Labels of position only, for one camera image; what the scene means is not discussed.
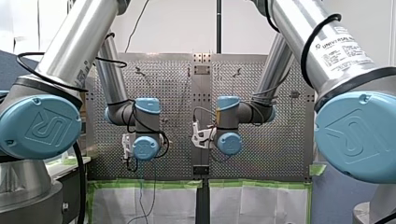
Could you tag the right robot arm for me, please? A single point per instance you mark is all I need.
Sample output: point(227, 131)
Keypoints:
point(342, 130)

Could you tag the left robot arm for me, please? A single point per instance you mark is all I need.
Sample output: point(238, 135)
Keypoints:
point(77, 40)

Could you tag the connector holder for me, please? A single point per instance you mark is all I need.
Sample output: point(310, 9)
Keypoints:
point(294, 94)

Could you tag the black pole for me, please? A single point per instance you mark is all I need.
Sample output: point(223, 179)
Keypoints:
point(219, 28)

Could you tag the grey board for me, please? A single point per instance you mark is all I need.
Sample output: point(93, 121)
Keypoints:
point(333, 199)

